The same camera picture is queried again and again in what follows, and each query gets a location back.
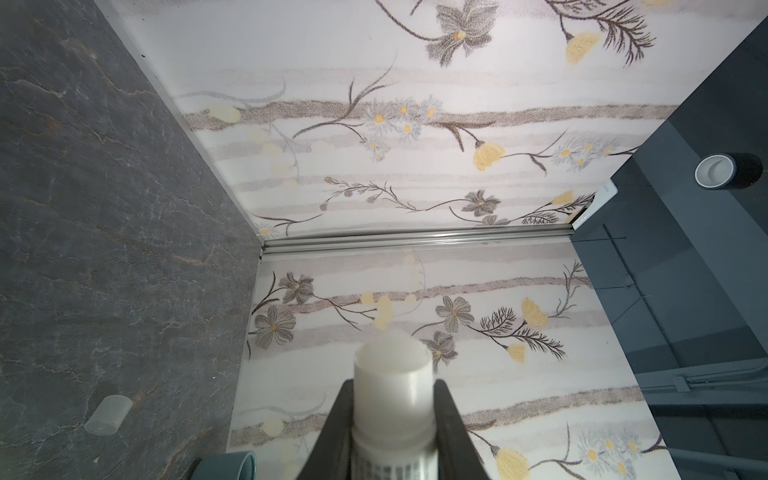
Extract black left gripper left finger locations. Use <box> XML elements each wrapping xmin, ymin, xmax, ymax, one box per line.
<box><xmin>297</xmin><ymin>379</ymin><xmax>354</xmax><ymax>480</ymax></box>

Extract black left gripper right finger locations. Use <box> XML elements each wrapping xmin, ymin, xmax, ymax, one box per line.
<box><xmin>434</xmin><ymin>380</ymin><xmax>489</xmax><ymax>480</ymax></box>

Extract white glue stick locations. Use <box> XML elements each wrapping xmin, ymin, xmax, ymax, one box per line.
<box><xmin>351</xmin><ymin>330</ymin><xmax>438</xmax><ymax>479</ymax></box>

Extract white glue stick cap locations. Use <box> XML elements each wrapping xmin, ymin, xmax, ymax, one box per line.
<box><xmin>84</xmin><ymin>395</ymin><xmax>133</xmax><ymax>436</ymax></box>

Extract teal ceramic cup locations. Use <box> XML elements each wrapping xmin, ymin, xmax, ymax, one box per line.
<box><xmin>190</xmin><ymin>451</ymin><xmax>256</xmax><ymax>480</ymax></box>

